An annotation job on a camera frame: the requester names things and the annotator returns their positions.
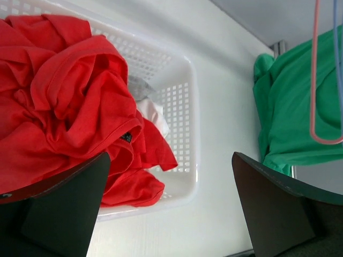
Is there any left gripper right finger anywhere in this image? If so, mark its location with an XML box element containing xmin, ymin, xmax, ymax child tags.
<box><xmin>232</xmin><ymin>152</ymin><xmax>342</xmax><ymax>256</ymax></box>

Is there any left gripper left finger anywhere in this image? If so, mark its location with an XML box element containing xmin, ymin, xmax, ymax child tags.
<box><xmin>1</xmin><ymin>153</ymin><xmax>110</xmax><ymax>256</ymax></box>

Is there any pink hanger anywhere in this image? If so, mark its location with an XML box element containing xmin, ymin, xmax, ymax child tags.
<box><xmin>310</xmin><ymin>1</ymin><xmax>342</xmax><ymax>145</ymax></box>

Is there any red tank top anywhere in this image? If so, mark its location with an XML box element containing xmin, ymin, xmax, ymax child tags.
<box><xmin>1</xmin><ymin>14</ymin><xmax>177</xmax><ymax>207</ymax></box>

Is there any green tank top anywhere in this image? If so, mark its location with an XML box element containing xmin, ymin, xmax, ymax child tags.
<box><xmin>253</xmin><ymin>31</ymin><xmax>342</xmax><ymax>175</ymax></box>

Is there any white tank top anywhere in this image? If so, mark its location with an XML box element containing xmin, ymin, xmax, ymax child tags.
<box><xmin>136</xmin><ymin>97</ymin><xmax>170</xmax><ymax>138</ymax></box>

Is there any grey tank top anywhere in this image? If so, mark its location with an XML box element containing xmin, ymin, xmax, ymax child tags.
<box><xmin>128</xmin><ymin>75</ymin><xmax>155</xmax><ymax>101</ymax></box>

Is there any white plastic basket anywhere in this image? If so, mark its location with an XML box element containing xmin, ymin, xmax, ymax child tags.
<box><xmin>1</xmin><ymin>1</ymin><xmax>200</xmax><ymax>222</ymax></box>

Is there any aluminium frame right post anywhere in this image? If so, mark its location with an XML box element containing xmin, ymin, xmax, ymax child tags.
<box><xmin>271</xmin><ymin>40</ymin><xmax>288</xmax><ymax>58</ymax></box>

